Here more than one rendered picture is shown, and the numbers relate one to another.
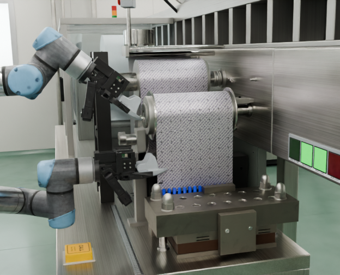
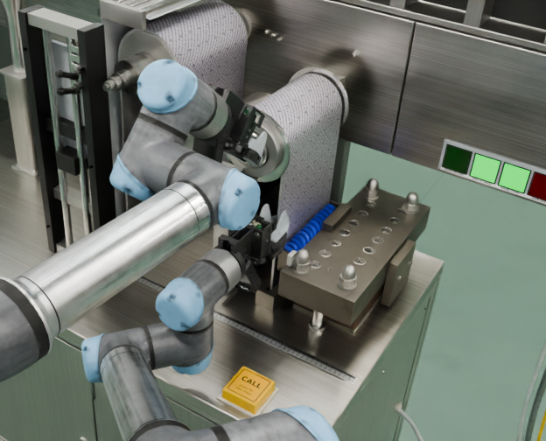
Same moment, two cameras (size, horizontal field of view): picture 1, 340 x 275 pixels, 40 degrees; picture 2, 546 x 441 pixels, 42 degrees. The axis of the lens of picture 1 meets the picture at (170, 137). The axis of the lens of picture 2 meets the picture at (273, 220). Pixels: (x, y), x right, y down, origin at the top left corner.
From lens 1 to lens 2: 1.16 m
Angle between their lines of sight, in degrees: 50
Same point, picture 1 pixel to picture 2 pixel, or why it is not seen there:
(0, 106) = not seen: outside the picture
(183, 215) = (370, 284)
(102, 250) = (258, 367)
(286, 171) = not seen: hidden behind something
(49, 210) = (190, 355)
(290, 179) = not seen: hidden behind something
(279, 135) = (415, 136)
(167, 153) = (289, 196)
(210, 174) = (316, 200)
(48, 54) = (188, 118)
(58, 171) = (209, 297)
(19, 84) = (243, 214)
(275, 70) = (416, 52)
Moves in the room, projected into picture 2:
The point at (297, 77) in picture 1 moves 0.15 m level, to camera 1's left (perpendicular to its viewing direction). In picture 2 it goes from (474, 74) to (430, 94)
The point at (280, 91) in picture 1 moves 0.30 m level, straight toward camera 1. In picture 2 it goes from (425, 83) to (542, 150)
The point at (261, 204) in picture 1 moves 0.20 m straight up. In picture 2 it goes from (411, 228) to (430, 146)
